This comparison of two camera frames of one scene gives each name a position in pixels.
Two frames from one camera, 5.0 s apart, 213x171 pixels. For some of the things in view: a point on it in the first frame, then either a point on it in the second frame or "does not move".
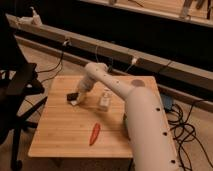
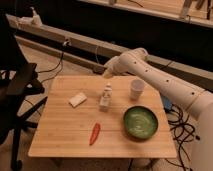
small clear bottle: [105, 101] does not move
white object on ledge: [33, 20] does not move
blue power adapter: [167, 101] does not move
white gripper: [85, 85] -> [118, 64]
